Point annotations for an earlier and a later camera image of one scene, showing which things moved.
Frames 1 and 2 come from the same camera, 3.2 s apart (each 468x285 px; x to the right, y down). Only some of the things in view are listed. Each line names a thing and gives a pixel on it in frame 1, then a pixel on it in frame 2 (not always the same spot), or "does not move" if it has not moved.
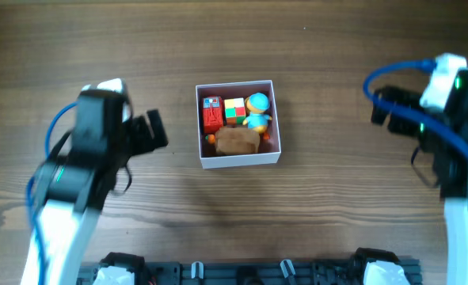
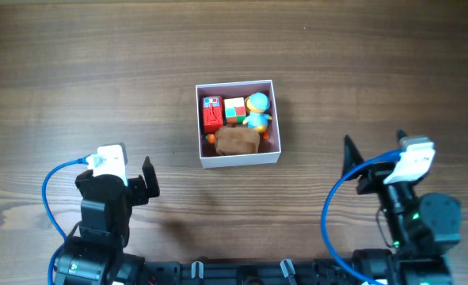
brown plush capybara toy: x=232 y=141 does not move
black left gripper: x=145 y=141 to x=141 y=193
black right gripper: x=393 y=93 to x=372 y=178
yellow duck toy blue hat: x=256 y=104 does not move
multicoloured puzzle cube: x=234 y=111 does not move
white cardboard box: x=270 y=150 does not move
